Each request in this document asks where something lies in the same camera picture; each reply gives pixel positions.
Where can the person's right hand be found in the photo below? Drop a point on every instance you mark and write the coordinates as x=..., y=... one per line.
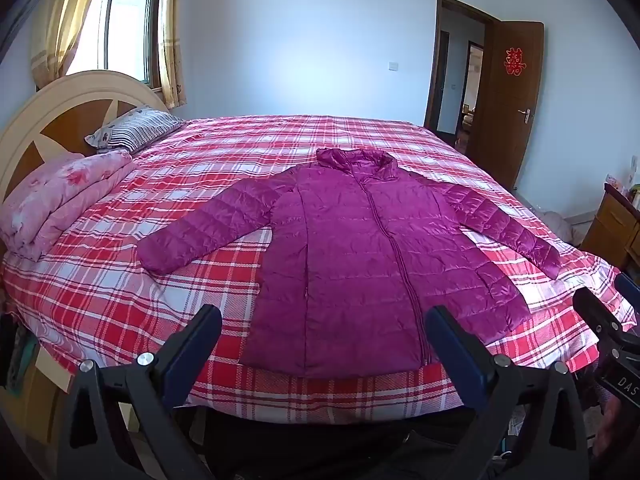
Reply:
x=612, y=425

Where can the striped pillow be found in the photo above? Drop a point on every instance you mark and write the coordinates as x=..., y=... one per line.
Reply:
x=135, y=130

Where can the wide yellow curtain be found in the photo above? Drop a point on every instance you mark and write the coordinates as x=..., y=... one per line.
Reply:
x=60, y=20

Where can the narrow yellow curtain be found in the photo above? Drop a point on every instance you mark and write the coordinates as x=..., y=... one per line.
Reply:
x=170, y=50

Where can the pale pink cloth bundle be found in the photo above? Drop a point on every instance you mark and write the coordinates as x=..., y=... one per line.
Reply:
x=559, y=227

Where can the red plaid bed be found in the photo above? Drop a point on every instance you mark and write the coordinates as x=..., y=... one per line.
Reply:
x=250, y=140

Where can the window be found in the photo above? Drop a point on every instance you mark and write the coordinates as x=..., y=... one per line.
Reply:
x=127, y=30

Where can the wooden cabinet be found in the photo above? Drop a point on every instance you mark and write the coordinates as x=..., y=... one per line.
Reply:
x=610, y=230

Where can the pink floral quilt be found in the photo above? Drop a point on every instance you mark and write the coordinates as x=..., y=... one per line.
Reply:
x=60, y=195

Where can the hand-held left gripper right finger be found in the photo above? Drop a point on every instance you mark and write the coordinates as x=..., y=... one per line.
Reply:
x=455, y=355

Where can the wooden bedside table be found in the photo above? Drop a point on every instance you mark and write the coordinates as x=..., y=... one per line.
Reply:
x=40, y=400

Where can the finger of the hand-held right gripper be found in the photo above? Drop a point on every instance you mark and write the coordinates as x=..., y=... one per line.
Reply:
x=592, y=307
x=629, y=287

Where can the purple down jacket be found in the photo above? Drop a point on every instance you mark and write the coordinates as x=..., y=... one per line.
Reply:
x=350, y=260

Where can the brown wooden door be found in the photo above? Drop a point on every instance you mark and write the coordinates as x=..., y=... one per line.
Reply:
x=505, y=125

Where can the red paper door decoration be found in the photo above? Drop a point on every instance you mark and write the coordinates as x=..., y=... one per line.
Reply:
x=515, y=62

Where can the cream wooden headboard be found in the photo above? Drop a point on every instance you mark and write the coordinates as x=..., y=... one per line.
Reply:
x=60, y=110

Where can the dark wooden door frame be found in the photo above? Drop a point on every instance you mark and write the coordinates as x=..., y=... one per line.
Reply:
x=431, y=85

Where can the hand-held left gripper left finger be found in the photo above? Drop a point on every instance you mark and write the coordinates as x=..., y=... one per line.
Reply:
x=192, y=355

